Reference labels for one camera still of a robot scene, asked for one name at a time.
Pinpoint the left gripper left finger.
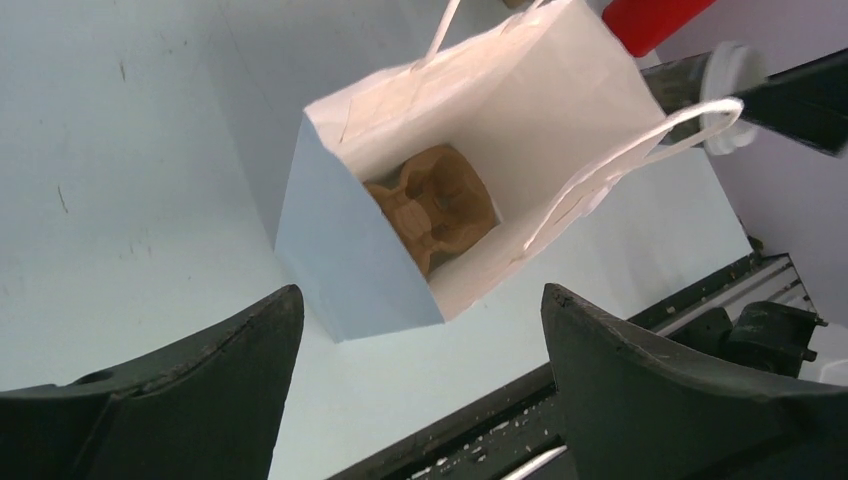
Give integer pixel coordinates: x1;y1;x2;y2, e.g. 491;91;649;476
1;285;305;479

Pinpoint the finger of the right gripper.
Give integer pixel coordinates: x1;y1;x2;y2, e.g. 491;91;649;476
735;49;847;157

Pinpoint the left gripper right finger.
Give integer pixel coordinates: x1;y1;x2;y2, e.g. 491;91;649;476
541;283;847;479

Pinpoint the white cup lid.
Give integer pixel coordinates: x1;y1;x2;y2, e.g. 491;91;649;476
701;41;767;156

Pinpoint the brown pulp cup carrier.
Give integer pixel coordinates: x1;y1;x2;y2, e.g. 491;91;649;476
364;145;497;277

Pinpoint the light blue paper bag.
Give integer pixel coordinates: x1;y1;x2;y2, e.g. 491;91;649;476
275;1;743;342

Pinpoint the red cup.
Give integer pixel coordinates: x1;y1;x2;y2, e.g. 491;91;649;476
601;0;715;58

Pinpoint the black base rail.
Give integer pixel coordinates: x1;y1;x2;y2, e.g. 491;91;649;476
342;255;847;479

